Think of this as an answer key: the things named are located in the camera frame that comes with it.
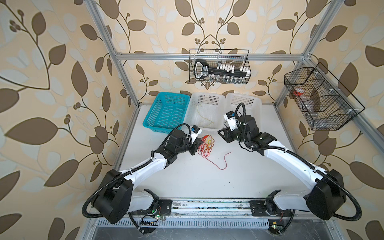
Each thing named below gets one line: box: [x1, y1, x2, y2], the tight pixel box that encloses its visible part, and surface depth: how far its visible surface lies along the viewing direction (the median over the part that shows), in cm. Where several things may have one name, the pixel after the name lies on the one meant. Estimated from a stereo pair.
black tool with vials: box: [194, 59, 251, 83], surface depth 86 cm
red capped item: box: [293, 87, 305, 96], surface depth 84 cm
